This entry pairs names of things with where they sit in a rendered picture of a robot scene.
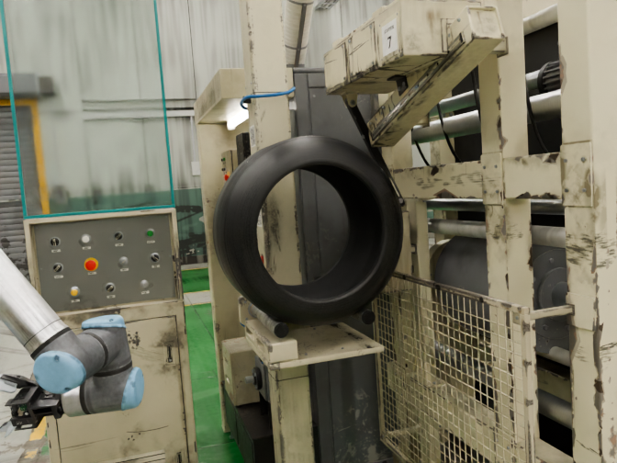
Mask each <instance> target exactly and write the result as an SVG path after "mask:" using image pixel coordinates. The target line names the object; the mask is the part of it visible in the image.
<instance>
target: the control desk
mask: <svg viewBox="0 0 617 463"><path fill-rule="evenodd" d="M23 224H24V233H25V240H26V248H27V257H28V272H29V281H30V284H31V285H32V287H33V288H34V289H36V290H37V291H38V293H39V294H40V295H41V296H42V297H43V299H44V300H45V301H46V302H47V303H48V304H49V306H50V307H51V308H52V309H53V310H54V312H55V313H56V314H57V315H58V316H59V318H60V319H61V320H62V321H63V322H64V324H66V325H68V326H69V327H70V328H71V330H72V331H73V332H74V333H75V334H76V335H77V334H79V333H81V332H82V331H83V330H82V329H81V327H82V323H83V322H84V321H86V320H88V319H92V318H95V317H99V316H105V315H120V316H121V317H122V318H123V319H124V323H125V326H126V327H127V328H126V332H127V337H128V341H129V350H130V354H131V359H132V364H133V367H139V368H140V369H141V371H142V374H143V377H144V392H143V397H142V400H141V403H140V405H139V406H138V407H136V408H133V409H128V410H125V411H115V412H103V413H96V414H88V415H82V416H74V417H69V416H67V415H66V414H63V415H62V418H61V419H54V416H53V415H52V416H45V418H46V426H47V435H48V443H49V451H50V463H198V454H197V444H196V425H195V415H194V404H193V394H192V384H191V374H190V364H189V354H188V343H187V333H186V323H185V304H184V300H183V298H184V292H183V282H182V272H181V262H180V252H179V242H178V231H177V221H176V210H175V209H174V208H166V209H144V210H132V211H120V212H108V213H96V214H84V215H72V216H61V217H49V218H37V219H26V220H23Z"/></svg>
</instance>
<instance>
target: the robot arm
mask: <svg viewBox="0 0 617 463"><path fill-rule="evenodd" d="M0 320H1V321H2V322H3V323H4V325H5V326H6V327H7V328H8V329H9V331H10V332H11V333H12V334H13V335H14V336H15V337H16V338H17V339H18V341H19V342H20V343H21V344H22V345H23V346H24V347H25V348H26V350H27V351H28V354H29V356H30V357H31V358H32V359H33V360H34V361H35V363H34V366H33V374H34V377H35V379H36V381H35V380H31V379H29V378H27V377H24V376H21V375H17V374H0V391H4V392H7V393H14V392H16V390H17V389H21V388H22V389H21V390H20V391H19V393H17V395H16V396H15V398H14V399H9V400H8V401H7V403H6V405H5V407H6V406H9V408H10V409H11V415H12V417H11V418H10V420H9V421H7V422H5V423H3V424H2V425H1V426H0V432H6V434H5V438H6V437H8V436H9V435H10V434H11V433H12V432H13V430H14V429H15V431H19V430H27V429H33V428H38V426H39V424H40V422H41V421H42V419H43V417H45V416H52V415H53V416H54V419H61V418H62V415H63V414H66V415H67V416H69V417H74V416H82V415H88V414H96V413H103V412H115V411H125V410H128V409H133V408H136V407H138V406H139V405H140V403H141V400H142V397H143V392H144V377H143V374H142V371H141V369H140V368H139V367H133V364H132V359H131V354H130V350H129V341H128V337H127V332H126V328H127V327H126V326H125V323H124V319H123V318H122V317H121V316H120V315H105V316H99V317H95V318H92V319H88V320H86V321H84V322H83V323H82V327H81V329H82V330H83V331H82V332H81V333H79V334H77V335H76V334H75V333H74V332H73V331H72V330H71V328H70V327H69V326H68V325H66V324H64V322H63V321H62V320H61V319H60V318H59V316H58V315H57V314H56V313H55V312H54V310H53V309H52V308H51V307H50V306H49V304H48V303H47V302H46V301H45V300H44V299H43V297H42V296H41V295H40V294H39V293H38V291H37V290H36V289H34V288H33V287H32V285H31V284H30V283H29V282H28V281H27V279H26V278H25V277H24V276H23V275H22V274H21V272H20V271H19V270H18V269H17V268H16V266H15V265H14V264H13V263H12V262H11V260H10V259H9V258H8V257H7V256H6V254H5V253H4V252H3V251H2V250H1V249H0ZM27 424H32V426H31V427H25V428H21V427H22V425H27Z"/></svg>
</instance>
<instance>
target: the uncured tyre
mask: <svg viewBox="0 0 617 463"><path fill-rule="evenodd" d="M250 159H251V160H250ZM248 160H250V161H248ZM247 161H248V162H247ZM246 162H247V163H246ZM245 163H246V164H245ZM297 169H299V170H305V171H309V172H311V173H314V174H316V175H319V176H321V177H322V178H324V179H325V180H326V181H328V182H329V183H330V184H331V185H332V186H333V187H334V188H335V190H336V191H337V192H338V194H339V195H340V197H341V199H342V202H343V204H344V206H345V208H346V212H347V217H348V236H347V241H346V244H345V247H344V249H343V251H342V255H341V256H340V258H339V260H338V261H337V262H336V264H335V265H334V266H333V267H332V268H331V269H330V270H329V271H328V272H327V273H326V274H325V275H323V276H322V277H319V278H318V279H316V280H314V281H311V282H308V283H306V284H302V285H294V286H289V285H281V284H277V283H276V282H275V281H274V280H273V278H272V277H271V276H270V275H269V273H268V272H267V270H266V268H265V267H264V264H263V261H262V259H261V256H260V254H259V250H258V245H257V222H258V218H259V214H260V211H261V208H262V205H263V203H264V201H265V199H266V197H267V196H268V194H269V193H270V191H271V190H272V189H273V187H274V186H275V185H276V184H277V183H278V182H279V181H280V180H281V179H283V178H284V177H285V176H286V175H288V174H290V173H292V172H294V171H296V170H297ZM213 241H214V247H215V251H216V255H217V258H218V260H219V264H220V266H221V268H222V270H223V272H224V274H225V276H226V277H227V279H228V280H229V282H230V283H231V284H232V285H233V286H234V287H235V288H236V289H237V291H239V292H240V293H241V294H242V295H243V296H244V297H245V298H246V299H247V300H248V301H250V302H251V304H253V305H254V306H255V307H256V308H258V309H259V310H260V311H262V312H264V313H266V314H267V315H269V316H271V317H273V318H275V319H278V320H279V321H282V322H288V323H292V324H297V325H322V324H327V323H332V322H337V321H340V320H343V319H346V318H348V317H350V316H352V315H354V314H356V313H357V312H358V311H360V310H362V309H363V308H365V307H366V306H367V305H368V304H370V303H371V302H372V301H373V300H374V299H375V298H376V297H377V296H378V295H379V294H380V293H381V291H382V290H383V289H384V287H385V286H386V285H387V283H388V281H389V279H390V278H391V277H392V275H393V273H394V271H395V269H396V266H397V264H398V260H399V257H400V253H401V248H402V243H403V216H402V210H401V206H400V203H399V199H398V195H397V193H396V191H395V189H394V187H393V186H392V184H391V182H390V180H389V178H388V176H387V174H386V173H385V172H384V170H383V169H382V168H381V167H380V166H379V164H378V163H377V162H376V161H375V160H373V159H372V158H371V157H370V156H369V155H367V154H366V153H365V152H363V151H361V150H360V149H358V148H356V147H355V146H353V145H352V144H350V143H348V142H345V141H341V140H338V139H334V138H331V137H326V136H317V137H303V136H300V137H295V138H291V139H287V140H284V141H280V142H278V143H275V144H272V145H270V146H267V147H265V148H262V149H261V150H259V151H258V152H255V153H254V154H252V155H251V156H249V157H248V158H247V159H245V160H244V161H243V162H242V163H241V164H240V165H239V166H238V167H237V168H236V169H235V170H234V171H233V172H232V174H231V175H230V177H229V178H228V180H227V181H226V183H225V185H224V186H223V188H222V189H221V192H220V194H219V198H218V201H217V204H216V207H215V211H214V218H213Z"/></svg>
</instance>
